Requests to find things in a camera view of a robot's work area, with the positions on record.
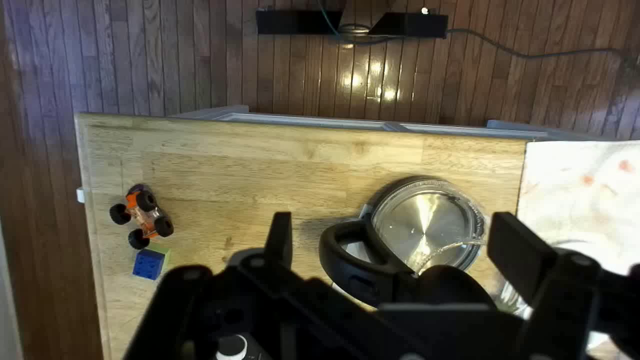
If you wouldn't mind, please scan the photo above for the blue toy block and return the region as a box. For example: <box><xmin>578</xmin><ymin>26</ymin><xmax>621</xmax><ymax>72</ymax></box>
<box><xmin>131</xmin><ymin>248</ymin><xmax>169</xmax><ymax>282</ymax></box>

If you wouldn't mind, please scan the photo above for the orange toy monster truck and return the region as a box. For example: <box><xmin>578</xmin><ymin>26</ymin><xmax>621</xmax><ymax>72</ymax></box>
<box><xmin>108</xmin><ymin>182</ymin><xmax>177</xmax><ymax>253</ymax></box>

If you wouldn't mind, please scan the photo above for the white stained cloth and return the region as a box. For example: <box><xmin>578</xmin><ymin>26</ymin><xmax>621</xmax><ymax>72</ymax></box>
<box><xmin>516</xmin><ymin>138</ymin><xmax>640</xmax><ymax>279</ymax></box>

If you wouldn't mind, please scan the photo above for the steel kettle with black handle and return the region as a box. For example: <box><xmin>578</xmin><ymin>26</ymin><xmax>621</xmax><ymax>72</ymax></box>
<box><xmin>318</xmin><ymin>174</ymin><xmax>492</xmax><ymax>311</ymax></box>

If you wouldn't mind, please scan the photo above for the thin black cable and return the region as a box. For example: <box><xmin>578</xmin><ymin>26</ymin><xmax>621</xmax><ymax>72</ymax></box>
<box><xmin>446</xmin><ymin>26</ymin><xmax>639</xmax><ymax>67</ymax></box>

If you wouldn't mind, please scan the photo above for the blue cable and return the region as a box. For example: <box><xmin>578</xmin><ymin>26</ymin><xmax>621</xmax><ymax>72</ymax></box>
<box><xmin>316</xmin><ymin>0</ymin><xmax>347</xmax><ymax>37</ymax></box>

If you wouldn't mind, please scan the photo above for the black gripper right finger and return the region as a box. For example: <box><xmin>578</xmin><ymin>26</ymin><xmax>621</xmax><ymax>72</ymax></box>
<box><xmin>487</xmin><ymin>211</ymin><xmax>560</xmax><ymax>311</ymax></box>

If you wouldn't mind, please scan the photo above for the black round kettle lid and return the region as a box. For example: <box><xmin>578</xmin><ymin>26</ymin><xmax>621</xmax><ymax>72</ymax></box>
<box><xmin>415</xmin><ymin>263</ymin><xmax>499</xmax><ymax>311</ymax></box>

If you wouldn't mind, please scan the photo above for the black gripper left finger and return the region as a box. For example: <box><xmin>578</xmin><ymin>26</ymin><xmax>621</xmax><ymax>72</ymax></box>
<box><xmin>264</xmin><ymin>211</ymin><xmax>295</xmax><ymax>271</ymax></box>

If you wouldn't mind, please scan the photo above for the grey metal table frame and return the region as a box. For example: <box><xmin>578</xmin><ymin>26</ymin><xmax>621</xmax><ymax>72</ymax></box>
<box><xmin>171</xmin><ymin>104</ymin><xmax>603</xmax><ymax>140</ymax></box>

